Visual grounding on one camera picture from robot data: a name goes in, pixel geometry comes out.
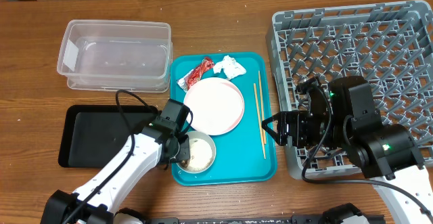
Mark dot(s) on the clear plastic bin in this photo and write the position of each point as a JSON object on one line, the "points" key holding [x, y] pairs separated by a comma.
{"points": [[108, 55]]}

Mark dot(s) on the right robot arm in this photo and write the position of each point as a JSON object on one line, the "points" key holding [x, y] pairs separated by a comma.
{"points": [[346, 118]]}

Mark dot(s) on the teal serving tray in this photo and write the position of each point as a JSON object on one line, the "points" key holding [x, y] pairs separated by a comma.
{"points": [[240, 155]]}

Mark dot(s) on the left wooden chopstick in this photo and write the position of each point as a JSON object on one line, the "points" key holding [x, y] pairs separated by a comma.
{"points": [[259, 121]]}

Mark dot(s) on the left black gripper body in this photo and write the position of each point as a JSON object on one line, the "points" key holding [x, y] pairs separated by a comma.
{"points": [[181, 150]]}

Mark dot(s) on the grey dishwasher rack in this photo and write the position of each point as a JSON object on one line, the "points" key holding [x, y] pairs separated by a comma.
{"points": [[388, 44]]}

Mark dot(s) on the red snack wrapper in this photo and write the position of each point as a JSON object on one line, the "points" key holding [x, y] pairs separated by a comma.
{"points": [[195, 75]]}

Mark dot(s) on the brown food scrap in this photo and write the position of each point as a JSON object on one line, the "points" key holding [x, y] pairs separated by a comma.
{"points": [[184, 163]]}

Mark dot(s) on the pink round plate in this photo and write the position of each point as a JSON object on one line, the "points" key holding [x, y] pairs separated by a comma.
{"points": [[217, 106]]}

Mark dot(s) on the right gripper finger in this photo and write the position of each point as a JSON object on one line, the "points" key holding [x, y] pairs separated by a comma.
{"points": [[280, 138], [266, 122]]}

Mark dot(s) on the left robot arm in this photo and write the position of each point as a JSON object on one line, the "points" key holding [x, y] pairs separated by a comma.
{"points": [[98, 200]]}

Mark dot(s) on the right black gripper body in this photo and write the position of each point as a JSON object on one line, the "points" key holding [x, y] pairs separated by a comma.
{"points": [[307, 128]]}

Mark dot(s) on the small grey bowl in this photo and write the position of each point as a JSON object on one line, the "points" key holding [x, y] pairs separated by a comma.
{"points": [[200, 135]]}

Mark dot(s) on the black rectangular tray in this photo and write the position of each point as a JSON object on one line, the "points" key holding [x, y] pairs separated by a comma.
{"points": [[92, 136]]}

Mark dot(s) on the crumpled white napkin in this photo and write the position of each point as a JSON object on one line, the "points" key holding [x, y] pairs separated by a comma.
{"points": [[230, 67]]}

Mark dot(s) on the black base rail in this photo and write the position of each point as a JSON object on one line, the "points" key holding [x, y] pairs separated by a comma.
{"points": [[342, 214]]}

